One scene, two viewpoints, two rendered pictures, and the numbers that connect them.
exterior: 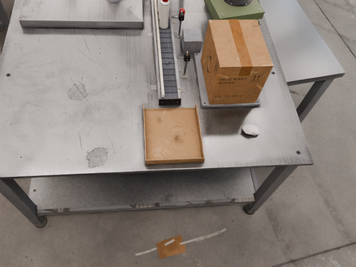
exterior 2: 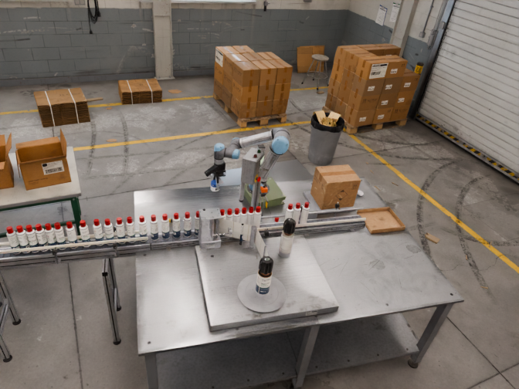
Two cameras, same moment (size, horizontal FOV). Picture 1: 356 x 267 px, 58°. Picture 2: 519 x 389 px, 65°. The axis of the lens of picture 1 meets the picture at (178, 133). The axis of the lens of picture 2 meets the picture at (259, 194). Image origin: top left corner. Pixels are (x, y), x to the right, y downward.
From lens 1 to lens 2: 3.37 m
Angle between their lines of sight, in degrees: 63
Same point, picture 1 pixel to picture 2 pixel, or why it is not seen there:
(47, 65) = (366, 285)
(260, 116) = not seen: hidden behind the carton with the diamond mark
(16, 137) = (427, 285)
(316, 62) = (293, 167)
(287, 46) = (286, 176)
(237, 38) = (336, 174)
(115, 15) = (303, 249)
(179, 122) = (371, 218)
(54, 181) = (394, 337)
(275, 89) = not seen: hidden behind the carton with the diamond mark
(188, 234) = not seen: hidden behind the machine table
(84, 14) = (311, 266)
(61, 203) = (406, 329)
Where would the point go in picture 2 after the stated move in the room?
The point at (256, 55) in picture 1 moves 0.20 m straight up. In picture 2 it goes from (344, 168) to (350, 147)
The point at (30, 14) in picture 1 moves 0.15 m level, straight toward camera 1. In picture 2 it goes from (328, 299) to (346, 290)
